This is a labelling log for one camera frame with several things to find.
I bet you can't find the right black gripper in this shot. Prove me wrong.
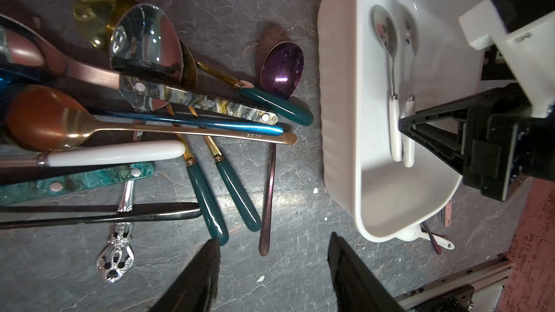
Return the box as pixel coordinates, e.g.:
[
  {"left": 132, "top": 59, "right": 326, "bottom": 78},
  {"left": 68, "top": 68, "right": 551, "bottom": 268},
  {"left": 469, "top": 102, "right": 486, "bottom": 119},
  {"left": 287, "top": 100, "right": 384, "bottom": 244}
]
[{"left": 398, "top": 83, "right": 554, "bottom": 202}]

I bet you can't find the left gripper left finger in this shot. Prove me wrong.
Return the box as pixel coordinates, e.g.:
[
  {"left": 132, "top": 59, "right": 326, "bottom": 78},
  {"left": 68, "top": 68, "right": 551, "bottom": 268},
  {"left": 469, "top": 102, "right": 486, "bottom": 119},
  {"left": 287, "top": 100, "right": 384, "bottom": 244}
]
[{"left": 150, "top": 239, "right": 221, "bottom": 311}]

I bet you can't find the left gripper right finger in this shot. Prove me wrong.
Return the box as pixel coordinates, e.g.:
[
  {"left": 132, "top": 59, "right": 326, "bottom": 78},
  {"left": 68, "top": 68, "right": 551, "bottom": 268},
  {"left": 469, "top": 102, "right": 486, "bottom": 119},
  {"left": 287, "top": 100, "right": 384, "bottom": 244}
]
[{"left": 328, "top": 232, "right": 404, "bottom": 312}]

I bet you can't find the pink handled rainbow spoon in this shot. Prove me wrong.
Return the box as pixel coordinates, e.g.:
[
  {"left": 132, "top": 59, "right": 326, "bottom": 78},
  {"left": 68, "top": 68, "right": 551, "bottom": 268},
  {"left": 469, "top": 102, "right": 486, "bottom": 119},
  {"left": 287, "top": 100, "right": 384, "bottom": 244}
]
[{"left": 442, "top": 199, "right": 452, "bottom": 228}]

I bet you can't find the dark blue handled spoon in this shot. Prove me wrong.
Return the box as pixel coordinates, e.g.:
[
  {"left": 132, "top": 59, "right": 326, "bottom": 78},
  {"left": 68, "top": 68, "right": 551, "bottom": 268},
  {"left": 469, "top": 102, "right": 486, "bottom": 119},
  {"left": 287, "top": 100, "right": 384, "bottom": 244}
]
[{"left": 422, "top": 221, "right": 442, "bottom": 255}]

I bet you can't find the white rectangular storage box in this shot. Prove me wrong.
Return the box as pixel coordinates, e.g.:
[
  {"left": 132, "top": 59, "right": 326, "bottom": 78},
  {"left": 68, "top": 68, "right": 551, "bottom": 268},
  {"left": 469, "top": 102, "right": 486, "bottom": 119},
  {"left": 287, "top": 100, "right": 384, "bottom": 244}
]
[{"left": 317, "top": 0, "right": 484, "bottom": 243}]

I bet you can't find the steel spoon white handle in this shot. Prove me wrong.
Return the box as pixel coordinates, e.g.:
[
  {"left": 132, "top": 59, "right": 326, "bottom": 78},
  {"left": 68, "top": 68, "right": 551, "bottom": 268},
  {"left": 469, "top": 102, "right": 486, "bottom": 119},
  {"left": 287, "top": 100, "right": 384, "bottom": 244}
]
[{"left": 372, "top": 5, "right": 403, "bottom": 162}]

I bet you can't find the ornate silver spoon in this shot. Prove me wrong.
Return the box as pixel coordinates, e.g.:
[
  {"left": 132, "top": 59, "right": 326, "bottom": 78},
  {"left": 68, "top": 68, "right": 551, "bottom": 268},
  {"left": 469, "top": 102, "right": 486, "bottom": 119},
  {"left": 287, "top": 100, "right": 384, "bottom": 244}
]
[{"left": 95, "top": 129, "right": 144, "bottom": 285}]

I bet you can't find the copper rose gold spoon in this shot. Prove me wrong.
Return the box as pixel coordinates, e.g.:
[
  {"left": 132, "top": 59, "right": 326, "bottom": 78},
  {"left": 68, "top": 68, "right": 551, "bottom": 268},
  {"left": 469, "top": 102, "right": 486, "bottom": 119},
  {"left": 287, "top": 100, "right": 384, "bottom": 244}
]
[{"left": 4, "top": 85, "right": 297, "bottom": 152}]

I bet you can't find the large mirror steel spoon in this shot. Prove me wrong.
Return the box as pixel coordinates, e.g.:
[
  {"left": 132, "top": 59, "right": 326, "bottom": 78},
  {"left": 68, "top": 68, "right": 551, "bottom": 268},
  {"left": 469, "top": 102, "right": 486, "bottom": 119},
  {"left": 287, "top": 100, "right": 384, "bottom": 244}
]
[{"left": 108, "top": 3, "right": 185, "bottom": 111}]

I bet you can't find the aluminium front rail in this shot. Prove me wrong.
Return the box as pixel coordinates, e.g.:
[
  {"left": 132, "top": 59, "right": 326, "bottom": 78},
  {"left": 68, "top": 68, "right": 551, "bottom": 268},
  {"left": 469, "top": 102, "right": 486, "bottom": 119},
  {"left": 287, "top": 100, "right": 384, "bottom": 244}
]
[{"left": 396, "top": 257, "right": 513, "bottom": 311}]

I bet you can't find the white handled utensil left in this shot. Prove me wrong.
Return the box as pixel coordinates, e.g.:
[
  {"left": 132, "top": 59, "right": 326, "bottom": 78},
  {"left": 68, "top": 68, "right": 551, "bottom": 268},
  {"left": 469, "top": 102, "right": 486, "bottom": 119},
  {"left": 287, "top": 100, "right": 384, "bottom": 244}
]
[{"left": 1, "top": 140, "right": 185, "bottom": 168}]

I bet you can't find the blue metallic handle utensil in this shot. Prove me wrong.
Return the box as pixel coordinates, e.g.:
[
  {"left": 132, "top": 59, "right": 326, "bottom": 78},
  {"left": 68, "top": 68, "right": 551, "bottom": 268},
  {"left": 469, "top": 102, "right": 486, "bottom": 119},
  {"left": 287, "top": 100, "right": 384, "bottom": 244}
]
[{"left": 88, "top": 108, "right": 285, "bottom": 137}]

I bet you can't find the gold spoon green handle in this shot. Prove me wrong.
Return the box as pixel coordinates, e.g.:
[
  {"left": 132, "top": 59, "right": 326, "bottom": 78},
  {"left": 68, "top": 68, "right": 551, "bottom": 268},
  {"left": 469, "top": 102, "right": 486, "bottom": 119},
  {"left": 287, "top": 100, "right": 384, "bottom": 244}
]
[{"left": 73, "top": 0, "right": 314, "bottom": 126}]

